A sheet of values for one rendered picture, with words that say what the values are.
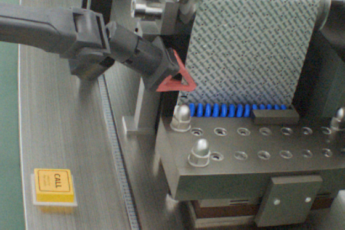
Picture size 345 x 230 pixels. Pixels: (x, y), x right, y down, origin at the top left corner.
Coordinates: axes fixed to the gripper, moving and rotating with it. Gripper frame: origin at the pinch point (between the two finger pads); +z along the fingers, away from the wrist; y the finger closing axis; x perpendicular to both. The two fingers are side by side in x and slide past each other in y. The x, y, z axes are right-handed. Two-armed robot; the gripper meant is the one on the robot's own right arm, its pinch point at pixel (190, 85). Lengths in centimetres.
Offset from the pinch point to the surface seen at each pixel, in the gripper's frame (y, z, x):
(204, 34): 0.2, -5.2, 9.6
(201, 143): 17.0, -2.0, -1.1
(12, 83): -160, 27, -108
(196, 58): 0.2, -3.0, 5.0
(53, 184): 10.9, -14.7, -25.5
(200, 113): 3.7, 3.2, -2.3
